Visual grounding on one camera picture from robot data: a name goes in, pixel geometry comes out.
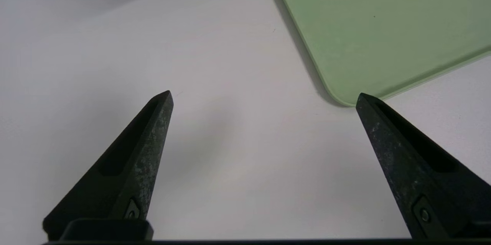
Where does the green plastic tray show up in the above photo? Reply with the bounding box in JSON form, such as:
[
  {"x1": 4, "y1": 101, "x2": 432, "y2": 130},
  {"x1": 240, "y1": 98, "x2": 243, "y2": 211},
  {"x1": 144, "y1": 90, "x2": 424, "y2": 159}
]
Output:
[{"x1": 267, "y1": 0, "x2": 491, "y2": 107}]

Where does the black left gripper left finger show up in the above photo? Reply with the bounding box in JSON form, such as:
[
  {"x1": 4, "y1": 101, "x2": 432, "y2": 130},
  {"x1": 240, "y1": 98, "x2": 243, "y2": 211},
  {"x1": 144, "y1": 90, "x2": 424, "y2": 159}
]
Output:
[{"x1": 43, "y1": 90, "x2": 174, "y2": 241}]

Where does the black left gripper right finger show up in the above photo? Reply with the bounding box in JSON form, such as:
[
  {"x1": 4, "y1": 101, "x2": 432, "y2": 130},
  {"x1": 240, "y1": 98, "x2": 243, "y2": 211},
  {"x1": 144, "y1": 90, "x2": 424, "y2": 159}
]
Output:
[{"x1": 356, "y1": 93, "x2": 491, "y2": 241}]

